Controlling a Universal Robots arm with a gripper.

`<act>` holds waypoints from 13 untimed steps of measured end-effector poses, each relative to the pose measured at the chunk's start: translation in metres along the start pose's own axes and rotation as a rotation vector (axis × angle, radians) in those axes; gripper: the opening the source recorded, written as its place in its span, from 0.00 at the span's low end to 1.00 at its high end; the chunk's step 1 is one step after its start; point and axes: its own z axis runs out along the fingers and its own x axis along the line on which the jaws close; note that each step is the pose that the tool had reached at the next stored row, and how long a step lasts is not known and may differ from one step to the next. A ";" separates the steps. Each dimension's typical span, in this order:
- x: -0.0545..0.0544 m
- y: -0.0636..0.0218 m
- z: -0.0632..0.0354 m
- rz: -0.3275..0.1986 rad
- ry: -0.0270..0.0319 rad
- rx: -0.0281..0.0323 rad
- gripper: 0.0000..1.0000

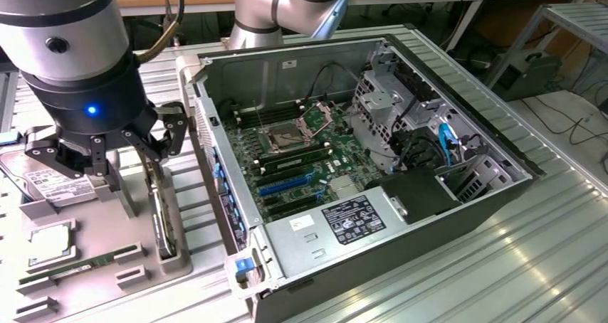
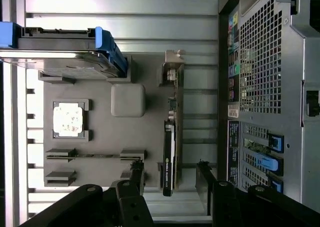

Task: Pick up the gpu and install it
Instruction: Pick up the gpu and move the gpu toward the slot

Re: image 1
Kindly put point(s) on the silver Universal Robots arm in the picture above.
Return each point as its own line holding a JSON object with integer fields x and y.
{"x": 71, "y": 24}

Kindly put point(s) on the loose green RAM stick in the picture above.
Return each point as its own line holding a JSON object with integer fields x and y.
{"x": 71, "y": 269}

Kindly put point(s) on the graphics card with metal bracket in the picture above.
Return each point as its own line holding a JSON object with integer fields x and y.
{"x": 164, "y": 223}

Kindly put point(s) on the open black PC case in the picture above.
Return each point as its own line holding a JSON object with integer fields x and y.
{"x": 498, "y": 209}

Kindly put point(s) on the grey parts rack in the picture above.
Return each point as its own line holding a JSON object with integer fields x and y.
{"x": 95, "y": 237}

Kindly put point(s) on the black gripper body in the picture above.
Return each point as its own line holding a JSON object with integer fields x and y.
{"x": 95, "y": 99}

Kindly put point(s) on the blue case latch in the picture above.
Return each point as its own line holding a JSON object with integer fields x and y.
{"x": 243, "y": 266}

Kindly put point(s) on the hard disk with white label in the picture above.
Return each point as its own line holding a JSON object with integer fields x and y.
{"x": 52, "y": 189}

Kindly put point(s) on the metal socket cover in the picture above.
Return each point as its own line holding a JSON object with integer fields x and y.
{"x": 314, "y": 122}

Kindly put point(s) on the installed green RAM stick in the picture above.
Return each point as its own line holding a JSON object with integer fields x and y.
{"x": 297, "y": 160}

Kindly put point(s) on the small silver heat sink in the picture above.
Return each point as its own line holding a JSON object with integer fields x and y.
{"x": 342, "y": 188}

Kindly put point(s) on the CPU socket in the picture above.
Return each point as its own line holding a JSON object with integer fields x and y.
{"x": 283, "y": 139}

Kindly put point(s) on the blue expansion slot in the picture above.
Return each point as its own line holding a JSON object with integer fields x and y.
{"x": 281, "y": 187}

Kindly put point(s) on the metal slat table frame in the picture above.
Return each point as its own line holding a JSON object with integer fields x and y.
{"x": 584, "y": 17}

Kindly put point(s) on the CPU with silver lid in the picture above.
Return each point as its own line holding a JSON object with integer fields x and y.
{"x": 49, "y": 242}

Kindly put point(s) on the silver power supply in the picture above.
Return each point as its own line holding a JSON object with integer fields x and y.
{"x": 303, "y": 244}

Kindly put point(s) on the green motherboard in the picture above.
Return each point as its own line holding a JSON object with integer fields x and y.
{"x": 342, "y": 148}

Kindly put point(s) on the black RAM slot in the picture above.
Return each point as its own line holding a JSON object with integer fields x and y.
{"x": 266, "y": 110}
{"x": 273, "y": 117}

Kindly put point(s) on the silver drive cage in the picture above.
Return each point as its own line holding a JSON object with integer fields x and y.
{"x": 379, "y": 99}

